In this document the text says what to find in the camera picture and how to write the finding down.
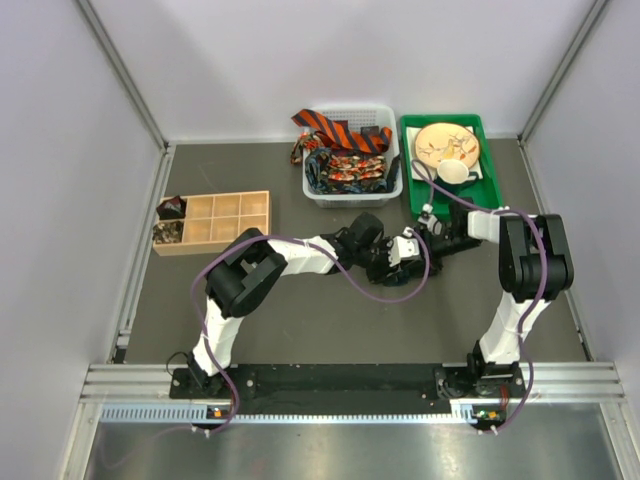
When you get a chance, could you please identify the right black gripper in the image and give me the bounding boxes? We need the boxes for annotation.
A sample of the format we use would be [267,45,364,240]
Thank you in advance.
[401,225,482,279]

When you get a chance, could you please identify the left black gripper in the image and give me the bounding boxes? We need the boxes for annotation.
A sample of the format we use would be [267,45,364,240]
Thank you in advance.
[354,236,401,284]

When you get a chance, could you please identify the dark teal necktie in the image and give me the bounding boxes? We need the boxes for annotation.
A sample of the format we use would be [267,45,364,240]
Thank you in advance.
[382,261,426,287]

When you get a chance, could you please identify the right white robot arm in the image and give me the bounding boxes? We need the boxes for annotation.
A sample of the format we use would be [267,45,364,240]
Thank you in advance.
[418,202,574,399]

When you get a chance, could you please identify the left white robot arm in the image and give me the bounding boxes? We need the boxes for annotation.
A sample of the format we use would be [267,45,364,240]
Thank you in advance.
[187,213,429,397]

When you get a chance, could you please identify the green white mug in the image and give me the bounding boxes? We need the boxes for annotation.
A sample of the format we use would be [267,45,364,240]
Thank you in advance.
[436,159,479,188]

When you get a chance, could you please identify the floral patterned tie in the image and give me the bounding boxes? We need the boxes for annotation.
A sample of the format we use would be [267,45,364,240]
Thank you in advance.
[290,132,395,195]

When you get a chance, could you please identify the beige patterned plate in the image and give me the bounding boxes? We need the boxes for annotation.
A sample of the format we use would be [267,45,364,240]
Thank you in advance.
[414,122,481,168]

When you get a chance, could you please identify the orange navy striped tie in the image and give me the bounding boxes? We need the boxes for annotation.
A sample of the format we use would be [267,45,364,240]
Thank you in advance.
[291,109,393,154]

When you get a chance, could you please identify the white plastic basket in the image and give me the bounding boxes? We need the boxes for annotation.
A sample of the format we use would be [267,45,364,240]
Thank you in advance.
[301,104,403,208]

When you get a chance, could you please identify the wooden compartment box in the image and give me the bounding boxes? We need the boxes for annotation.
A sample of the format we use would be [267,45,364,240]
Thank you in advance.
[152,191,271,256]

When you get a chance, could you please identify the dark red rolled tie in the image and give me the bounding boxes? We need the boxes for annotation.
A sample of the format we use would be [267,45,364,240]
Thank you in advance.
[156,196,187,221]

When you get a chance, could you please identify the brown patterned rolled tie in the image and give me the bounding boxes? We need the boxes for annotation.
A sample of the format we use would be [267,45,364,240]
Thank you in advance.
[152,220,184,245]

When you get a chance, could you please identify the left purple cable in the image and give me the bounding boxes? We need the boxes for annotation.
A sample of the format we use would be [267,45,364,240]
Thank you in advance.
[191,230,432,434]

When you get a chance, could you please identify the purple cable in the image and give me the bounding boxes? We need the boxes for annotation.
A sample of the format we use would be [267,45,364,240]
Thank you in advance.
[410,159,553,434]
[191,230,432,434]

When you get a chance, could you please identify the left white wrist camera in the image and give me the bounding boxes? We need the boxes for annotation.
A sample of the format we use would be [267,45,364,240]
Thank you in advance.
[388,227,421,267]

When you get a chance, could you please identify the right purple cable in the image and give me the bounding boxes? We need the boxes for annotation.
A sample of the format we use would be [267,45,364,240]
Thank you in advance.
[410,159,553,434]

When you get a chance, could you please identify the slotted cable duct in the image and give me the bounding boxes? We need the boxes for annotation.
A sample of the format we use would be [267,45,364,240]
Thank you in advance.
[100,403,478,425]

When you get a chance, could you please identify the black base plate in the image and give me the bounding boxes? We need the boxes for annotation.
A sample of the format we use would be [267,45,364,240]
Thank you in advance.
[169,362,527,415]

